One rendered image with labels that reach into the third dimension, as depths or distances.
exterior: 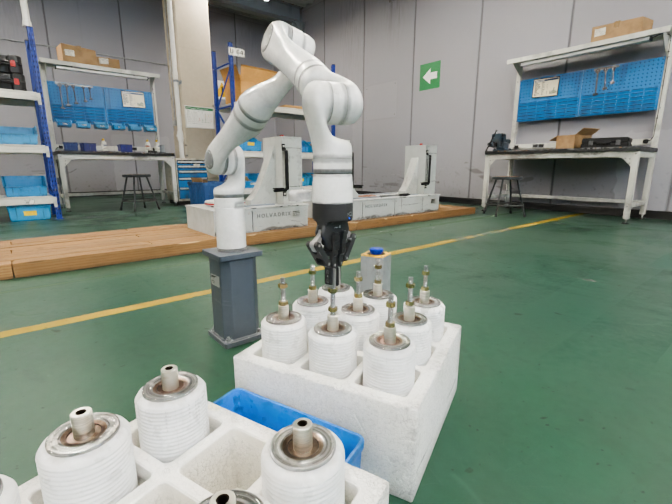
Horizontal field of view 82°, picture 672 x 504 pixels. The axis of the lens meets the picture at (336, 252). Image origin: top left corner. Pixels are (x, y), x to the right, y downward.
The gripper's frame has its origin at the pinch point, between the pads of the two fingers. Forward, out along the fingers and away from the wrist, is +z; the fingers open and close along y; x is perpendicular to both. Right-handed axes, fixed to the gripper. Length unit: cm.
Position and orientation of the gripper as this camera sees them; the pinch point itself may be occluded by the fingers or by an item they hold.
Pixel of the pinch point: (332, 276)
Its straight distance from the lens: 73.5
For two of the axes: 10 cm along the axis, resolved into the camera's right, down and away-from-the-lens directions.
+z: 0.0, 9.8, 2.2
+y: 5.9, -1.7, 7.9
